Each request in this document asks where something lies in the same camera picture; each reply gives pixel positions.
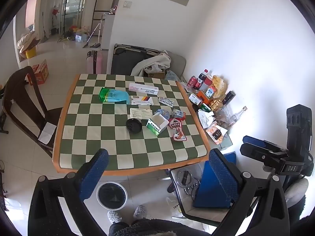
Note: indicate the white crumpled bag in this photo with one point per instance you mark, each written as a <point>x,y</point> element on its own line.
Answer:
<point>205,118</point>

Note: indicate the gold wrapped item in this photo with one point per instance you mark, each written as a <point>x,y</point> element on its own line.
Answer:
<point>217,105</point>

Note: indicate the grey fuzzy slipper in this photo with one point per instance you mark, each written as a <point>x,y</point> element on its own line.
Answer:
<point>140,211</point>
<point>114,216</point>

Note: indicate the orange snack packet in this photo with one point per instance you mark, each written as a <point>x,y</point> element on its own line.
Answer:
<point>216,134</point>

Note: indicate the blue wrapper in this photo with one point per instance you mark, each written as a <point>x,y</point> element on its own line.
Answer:
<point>164,113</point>

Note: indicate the yellow bin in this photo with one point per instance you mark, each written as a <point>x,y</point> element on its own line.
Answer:
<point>31,53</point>

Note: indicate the cola bottle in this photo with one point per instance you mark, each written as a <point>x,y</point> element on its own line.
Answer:
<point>201,78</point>

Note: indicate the red capped container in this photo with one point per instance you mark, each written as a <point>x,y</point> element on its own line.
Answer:
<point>208,80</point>

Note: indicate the black metal frame chair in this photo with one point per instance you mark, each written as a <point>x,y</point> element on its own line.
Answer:
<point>183,213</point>

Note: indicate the dark wooden chair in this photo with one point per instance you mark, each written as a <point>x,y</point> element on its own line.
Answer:
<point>37,95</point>

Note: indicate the red cola can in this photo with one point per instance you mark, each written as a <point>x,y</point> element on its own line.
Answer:
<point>192,81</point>

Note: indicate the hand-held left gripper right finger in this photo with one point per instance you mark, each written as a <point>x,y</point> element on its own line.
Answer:
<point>222,177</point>

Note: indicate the silver metal disc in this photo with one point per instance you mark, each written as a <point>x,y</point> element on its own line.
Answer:
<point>183,177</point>
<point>193,188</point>

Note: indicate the green and blue rice bag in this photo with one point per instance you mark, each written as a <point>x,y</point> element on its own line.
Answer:
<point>113,95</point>

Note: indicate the person's right forearm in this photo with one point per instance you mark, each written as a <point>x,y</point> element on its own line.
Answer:
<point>296,194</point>

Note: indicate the black round lid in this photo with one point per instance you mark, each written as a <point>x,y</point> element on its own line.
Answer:
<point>134,125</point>

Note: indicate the small striped medicine box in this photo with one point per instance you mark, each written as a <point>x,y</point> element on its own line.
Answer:
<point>141,100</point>

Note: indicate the green carton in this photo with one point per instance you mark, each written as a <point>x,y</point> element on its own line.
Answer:
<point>205,107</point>

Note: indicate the black box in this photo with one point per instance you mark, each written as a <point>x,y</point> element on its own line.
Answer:
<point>229,97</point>

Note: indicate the blue white plastic bag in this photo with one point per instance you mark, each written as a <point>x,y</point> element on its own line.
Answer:
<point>173,75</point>

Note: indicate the dustpan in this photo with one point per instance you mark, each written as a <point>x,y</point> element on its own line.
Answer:
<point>96,45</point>

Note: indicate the white paper leaflet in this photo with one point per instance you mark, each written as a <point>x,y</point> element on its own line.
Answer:
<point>140,113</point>

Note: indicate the light blue box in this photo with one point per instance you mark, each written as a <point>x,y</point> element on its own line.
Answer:
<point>81,38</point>

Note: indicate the wall switch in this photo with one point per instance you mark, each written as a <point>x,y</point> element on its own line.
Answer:
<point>127,4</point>

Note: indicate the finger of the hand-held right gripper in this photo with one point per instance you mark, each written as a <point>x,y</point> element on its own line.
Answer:
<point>258,153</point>
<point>256,141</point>

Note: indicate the brown cardboard box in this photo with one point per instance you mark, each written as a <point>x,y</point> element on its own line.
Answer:
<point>157,75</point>

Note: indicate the broom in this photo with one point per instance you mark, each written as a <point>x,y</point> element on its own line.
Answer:
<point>93,35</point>

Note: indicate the green checkered tablecloth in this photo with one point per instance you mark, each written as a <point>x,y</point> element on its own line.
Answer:
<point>98,127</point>

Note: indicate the red snack packet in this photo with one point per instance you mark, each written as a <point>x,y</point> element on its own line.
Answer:
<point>175,123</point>

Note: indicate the blue milk carton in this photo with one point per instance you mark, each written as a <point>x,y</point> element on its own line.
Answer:
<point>210,92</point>

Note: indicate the yellow snack bag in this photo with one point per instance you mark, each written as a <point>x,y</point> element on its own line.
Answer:
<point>219,84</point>

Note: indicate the blue flat board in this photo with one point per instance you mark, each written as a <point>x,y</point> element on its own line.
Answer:
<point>209,189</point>

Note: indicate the dark folding bed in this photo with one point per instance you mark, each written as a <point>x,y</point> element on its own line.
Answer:
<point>123,60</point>

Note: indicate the pile of bedding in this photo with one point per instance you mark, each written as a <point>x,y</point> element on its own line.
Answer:
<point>27,41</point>

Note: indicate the white pink toothpaste box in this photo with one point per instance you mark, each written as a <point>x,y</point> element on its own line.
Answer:
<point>144,89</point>

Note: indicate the orange box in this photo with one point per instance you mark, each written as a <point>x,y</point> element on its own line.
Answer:
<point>203,97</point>

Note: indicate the red white snack wrapper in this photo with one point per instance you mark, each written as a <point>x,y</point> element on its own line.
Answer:
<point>179,135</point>

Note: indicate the small red white carton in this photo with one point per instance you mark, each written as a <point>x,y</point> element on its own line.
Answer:
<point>178,114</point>

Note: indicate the silver blister pack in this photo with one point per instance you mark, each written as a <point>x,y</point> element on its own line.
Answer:
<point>166,101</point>

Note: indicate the pink suitcase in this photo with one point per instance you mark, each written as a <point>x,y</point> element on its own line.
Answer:
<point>97,61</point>

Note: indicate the red cardboard box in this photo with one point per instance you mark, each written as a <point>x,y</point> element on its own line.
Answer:
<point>41,72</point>

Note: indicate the white cloth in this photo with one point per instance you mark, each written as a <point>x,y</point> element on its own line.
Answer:
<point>157,60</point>

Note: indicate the white paper sheet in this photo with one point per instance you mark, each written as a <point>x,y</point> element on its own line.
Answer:
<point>47,132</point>

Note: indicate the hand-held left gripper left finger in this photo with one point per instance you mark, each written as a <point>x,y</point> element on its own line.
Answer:
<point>94,174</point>

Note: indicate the clear glass bottle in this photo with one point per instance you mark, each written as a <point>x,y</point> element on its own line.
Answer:
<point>236,117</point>

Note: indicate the black coat rack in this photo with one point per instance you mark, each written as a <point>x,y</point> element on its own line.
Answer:
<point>65,17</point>

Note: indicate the bin with black bag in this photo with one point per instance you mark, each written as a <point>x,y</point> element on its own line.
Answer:
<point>112,196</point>

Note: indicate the grey padded chair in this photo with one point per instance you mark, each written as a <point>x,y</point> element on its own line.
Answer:
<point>178,62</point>

